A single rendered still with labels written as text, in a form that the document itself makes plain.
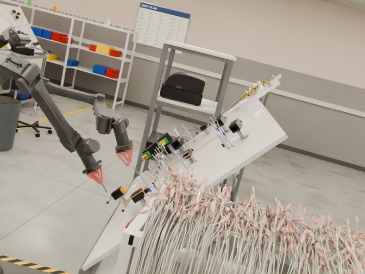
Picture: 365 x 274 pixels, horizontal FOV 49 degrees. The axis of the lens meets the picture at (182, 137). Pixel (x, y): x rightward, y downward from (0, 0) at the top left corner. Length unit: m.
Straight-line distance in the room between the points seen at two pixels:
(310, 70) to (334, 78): 0.54
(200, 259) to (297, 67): 8.55
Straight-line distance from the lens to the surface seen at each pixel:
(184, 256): 0.95
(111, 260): 2.07
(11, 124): 5.42
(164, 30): 9.61
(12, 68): 1.69
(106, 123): 1.84
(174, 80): 2.84
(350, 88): 9.51
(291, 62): 9.34
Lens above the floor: 1.91
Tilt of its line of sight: 14 degrees down
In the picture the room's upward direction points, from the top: 14 degrees clockwise
